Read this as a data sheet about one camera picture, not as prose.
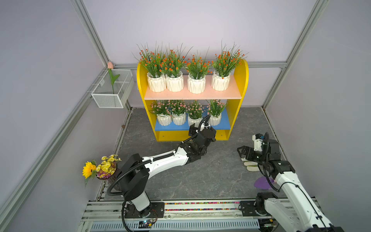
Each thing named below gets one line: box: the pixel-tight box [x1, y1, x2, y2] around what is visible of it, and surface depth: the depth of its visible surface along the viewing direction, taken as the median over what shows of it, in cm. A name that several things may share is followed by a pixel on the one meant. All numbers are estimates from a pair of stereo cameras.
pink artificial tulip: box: [107, 61, 121, 95], surface depth 91 cm
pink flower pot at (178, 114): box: [171, 100, 187, 126], surface depth 88 cm
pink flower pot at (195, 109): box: [185, 100, 206, 128], surface depth 84 cm
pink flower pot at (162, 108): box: [149, 99, 172, 127], surface depth 84 cm
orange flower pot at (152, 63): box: [131, 41, 167, 93], surface depth 69 cm
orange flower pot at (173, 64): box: [159, 43, 194, 93], surface depth 69 cm
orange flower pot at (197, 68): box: [184, 46, 214, 94], surface depth 68 cm
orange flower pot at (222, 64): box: [211, 39, 250, 91], surface depth 67 cm
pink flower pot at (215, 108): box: [206, 99, 227, 127], surface depth 86 cm
